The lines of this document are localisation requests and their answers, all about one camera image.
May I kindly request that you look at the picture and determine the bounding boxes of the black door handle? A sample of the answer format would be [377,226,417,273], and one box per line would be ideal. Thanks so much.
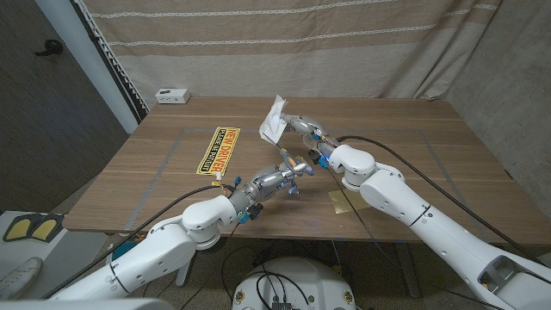
[34,39,65,57]

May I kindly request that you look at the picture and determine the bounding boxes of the white sneaker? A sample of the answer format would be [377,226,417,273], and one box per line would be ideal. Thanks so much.
[0,257,43,301]

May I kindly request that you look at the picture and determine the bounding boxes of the teal box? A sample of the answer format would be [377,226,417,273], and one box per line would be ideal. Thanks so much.
[111,240,139,262]

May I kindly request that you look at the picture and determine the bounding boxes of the yellow black foot pedal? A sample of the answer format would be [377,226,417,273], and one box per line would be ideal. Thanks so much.
[2,214,34,243]
[30,214,65,242]

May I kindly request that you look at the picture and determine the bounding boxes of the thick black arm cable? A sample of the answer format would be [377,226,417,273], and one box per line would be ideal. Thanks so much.
[40,183,236,301]
[335,135,548,268]

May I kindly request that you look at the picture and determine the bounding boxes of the white power strip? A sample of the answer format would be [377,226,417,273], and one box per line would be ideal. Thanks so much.
[155,88,191,105]

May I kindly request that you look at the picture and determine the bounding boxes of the white door frame post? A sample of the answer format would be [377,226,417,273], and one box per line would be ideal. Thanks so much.
[34,0,139,134]

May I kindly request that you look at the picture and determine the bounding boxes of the grey table leg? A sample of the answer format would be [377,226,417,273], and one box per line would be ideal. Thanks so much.
[393,243,425,299]

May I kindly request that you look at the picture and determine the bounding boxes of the yellow new driver sticker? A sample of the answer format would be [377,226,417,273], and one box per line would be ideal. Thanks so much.
[195,127,241,177]

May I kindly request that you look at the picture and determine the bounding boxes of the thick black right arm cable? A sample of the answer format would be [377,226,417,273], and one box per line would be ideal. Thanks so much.
[335,135,548,268]

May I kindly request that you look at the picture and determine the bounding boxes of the dark wooden door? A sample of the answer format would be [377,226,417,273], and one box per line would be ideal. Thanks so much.
[0,0,130,214]

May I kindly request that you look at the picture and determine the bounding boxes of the black curtain edge strip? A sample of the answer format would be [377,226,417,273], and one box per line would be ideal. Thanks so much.
[71,0,151,124]

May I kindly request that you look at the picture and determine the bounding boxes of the white tissue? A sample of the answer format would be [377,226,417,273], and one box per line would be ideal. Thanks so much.
[258,94,288,146]

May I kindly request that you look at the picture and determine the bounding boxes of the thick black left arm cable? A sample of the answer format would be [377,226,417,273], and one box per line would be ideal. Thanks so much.
[40,183,236,301]

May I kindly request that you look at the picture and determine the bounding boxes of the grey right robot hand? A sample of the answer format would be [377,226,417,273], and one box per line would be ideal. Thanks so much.
[280,112,339,164]

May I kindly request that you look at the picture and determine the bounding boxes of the white table leg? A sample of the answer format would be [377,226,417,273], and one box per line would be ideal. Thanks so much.
[175,253,197,288]

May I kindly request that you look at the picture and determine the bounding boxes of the grey tape outline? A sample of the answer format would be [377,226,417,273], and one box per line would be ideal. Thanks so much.
[123,126,492,244]

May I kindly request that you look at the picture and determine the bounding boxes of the grey orange-handled scissors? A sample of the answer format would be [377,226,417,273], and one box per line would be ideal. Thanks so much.
[264,136,310,176]

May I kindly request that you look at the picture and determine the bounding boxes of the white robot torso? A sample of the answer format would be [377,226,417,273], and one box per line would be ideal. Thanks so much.
[231,257,357,310]

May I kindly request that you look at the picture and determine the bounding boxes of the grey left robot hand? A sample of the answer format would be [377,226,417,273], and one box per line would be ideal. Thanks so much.
[228,161,315,223]

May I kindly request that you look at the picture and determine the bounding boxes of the gold foil tape sheet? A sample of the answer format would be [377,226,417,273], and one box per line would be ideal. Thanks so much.
[329,189,372,215]

